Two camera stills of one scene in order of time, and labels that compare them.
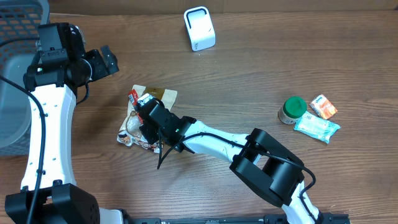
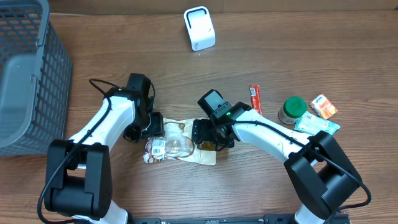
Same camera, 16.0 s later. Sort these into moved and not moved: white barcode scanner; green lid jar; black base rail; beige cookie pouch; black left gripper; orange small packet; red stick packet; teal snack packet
Moved: black left gripper; beige cookie pouch; red stick packet
Not moved: teal snack packet; green lid jar; black base rail; white barcode scanner; orange small packet
